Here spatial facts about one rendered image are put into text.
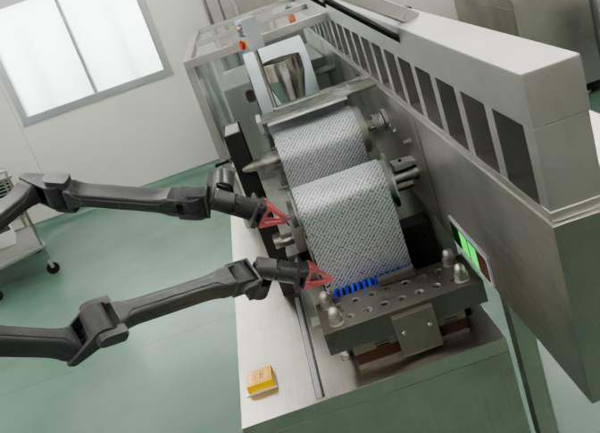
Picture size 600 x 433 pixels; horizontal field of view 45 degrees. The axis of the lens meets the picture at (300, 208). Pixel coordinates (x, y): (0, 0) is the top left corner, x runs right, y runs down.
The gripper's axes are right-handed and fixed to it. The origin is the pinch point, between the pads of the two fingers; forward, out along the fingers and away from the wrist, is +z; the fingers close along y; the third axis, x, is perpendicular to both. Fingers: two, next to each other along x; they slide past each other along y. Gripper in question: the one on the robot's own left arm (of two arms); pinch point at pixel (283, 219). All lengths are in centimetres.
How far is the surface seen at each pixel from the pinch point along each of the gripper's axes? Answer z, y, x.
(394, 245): 27.0, 10.9, 5.4
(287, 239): 3.2, 0.3, -5.1
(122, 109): -18, -551, -125
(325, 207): 6.3, 8.5, 9.0
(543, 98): -3, 90, 56
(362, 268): 21.8, 10.5, -3.3
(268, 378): 5.0, 21.7, -34.3
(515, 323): 78, 3, -10
